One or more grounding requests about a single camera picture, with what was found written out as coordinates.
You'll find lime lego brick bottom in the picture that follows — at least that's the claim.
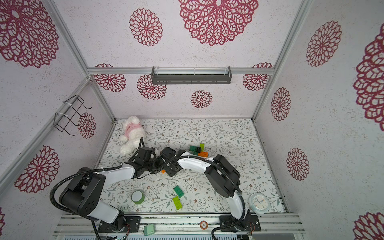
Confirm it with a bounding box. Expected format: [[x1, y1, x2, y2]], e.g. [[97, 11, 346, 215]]
[[173, 196, 183, 211]]

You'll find round orange sticker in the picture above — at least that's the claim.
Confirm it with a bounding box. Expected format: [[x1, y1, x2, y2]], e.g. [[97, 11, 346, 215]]
[[200, 221, 209, 230]]

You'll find green connector block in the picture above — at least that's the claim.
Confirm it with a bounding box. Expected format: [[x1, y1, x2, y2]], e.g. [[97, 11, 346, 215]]
[[144, 224, 155, 236]]

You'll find green tape roll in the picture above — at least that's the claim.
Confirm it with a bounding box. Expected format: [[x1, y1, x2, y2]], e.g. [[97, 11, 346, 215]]
[[131, 190, 145, 205]]

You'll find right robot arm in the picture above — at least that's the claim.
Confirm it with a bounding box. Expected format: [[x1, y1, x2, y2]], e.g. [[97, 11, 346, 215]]
[[153, 147, 252, 240]]

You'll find white plush bunny pink shirt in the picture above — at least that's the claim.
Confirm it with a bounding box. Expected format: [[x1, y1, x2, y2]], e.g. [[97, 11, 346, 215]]
[[119, 116, 146, 155]]

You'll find white round clock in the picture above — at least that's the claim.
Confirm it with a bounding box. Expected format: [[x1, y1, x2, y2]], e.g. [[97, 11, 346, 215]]
[[248, 193, 271, 216]]

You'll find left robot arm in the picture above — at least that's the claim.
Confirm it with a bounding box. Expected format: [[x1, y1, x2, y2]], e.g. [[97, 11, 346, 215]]
[[50, 138, 156, 240]]

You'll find black wire basket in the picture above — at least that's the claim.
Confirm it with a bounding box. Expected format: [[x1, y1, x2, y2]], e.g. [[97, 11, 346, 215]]
[[53, 95, 92, 137]]

